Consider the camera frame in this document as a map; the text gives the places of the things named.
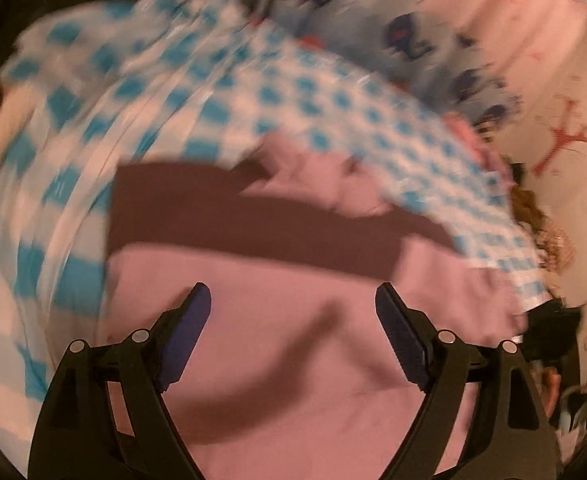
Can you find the blue checkered bed sheet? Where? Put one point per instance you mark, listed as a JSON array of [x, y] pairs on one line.
[[173, 100]]

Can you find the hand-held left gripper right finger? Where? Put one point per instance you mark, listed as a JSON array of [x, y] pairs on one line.
[[396, 320]]

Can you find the dark cloth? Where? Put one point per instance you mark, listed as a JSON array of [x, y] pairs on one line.
[[3, 60]]

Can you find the red tree wall sticker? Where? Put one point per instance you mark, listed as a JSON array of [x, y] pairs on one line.
[[561, 135]]

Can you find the pink and brown jacket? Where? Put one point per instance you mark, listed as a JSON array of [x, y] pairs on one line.
[[283, 310]]

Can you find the whale print curtain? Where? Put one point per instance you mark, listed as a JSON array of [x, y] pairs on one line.
[[353, 20]]

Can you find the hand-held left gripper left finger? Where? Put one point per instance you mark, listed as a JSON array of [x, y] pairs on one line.
[[193, 320]]

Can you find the pile of clothes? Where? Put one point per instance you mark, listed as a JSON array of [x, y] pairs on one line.
[[531, 220]]

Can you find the person's right hand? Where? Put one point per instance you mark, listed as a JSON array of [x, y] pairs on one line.
[[551, 392]]

